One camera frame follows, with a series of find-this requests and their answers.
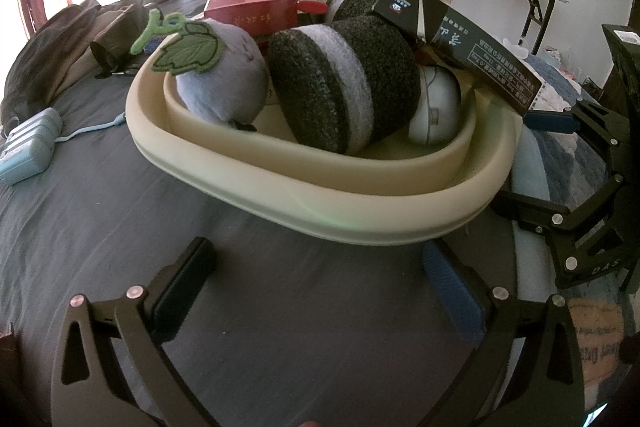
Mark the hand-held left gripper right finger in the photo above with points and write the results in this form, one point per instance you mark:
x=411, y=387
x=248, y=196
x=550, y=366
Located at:
x=455, y=292

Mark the light blue power strip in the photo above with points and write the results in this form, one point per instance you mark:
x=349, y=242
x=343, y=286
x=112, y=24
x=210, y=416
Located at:
x=27, y=147

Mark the blue plush fruit toy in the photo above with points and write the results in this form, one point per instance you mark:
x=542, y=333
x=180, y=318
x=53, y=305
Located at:
x=220, y=77

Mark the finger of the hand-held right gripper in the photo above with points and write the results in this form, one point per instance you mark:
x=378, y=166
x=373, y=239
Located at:
x=550, y=122
x=530, y=212

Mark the black grey striped plush roll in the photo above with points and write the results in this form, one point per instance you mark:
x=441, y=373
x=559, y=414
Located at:
x=350, y=2
x=320, y=82

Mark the cream plastic basin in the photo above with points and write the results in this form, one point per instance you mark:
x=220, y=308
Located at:
x=350, y=207

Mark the blue checked blanket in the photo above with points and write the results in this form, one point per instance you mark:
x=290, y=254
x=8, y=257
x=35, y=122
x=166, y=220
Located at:
x=545, y=162

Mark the long black carton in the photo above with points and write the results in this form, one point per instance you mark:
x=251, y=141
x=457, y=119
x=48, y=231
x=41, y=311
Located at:
x=450, y=37

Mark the red and white cigarette box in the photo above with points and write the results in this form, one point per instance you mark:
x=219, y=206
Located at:
x=250, y=2

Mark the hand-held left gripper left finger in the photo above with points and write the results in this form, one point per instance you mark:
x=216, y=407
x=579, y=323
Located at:
x=180, y=292

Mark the brown clothing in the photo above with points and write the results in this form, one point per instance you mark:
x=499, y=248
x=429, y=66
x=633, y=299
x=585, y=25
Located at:
x=60, y=42

